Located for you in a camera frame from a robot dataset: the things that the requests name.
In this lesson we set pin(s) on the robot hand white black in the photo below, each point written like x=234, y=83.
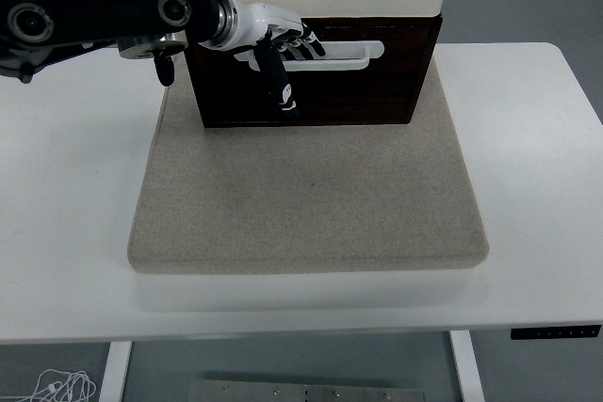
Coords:
x=249, y=25

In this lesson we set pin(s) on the black table control panel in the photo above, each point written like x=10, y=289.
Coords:
x=556, y=332

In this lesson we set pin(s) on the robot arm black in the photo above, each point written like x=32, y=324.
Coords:
x=94, y=11

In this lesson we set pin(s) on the grey metal plate with screws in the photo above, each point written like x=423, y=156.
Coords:
x=306, y=392

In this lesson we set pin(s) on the dark brown wooden drawer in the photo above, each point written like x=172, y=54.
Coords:
x=358, y=96

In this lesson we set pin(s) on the beige fabric mat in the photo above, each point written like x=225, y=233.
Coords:
x=306, y=195

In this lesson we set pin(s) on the dark brown wooden drawer case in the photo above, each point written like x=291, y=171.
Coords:
x=377, y=20

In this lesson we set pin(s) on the white table leg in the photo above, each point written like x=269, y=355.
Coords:
x=113, y=374
x=466, y=369

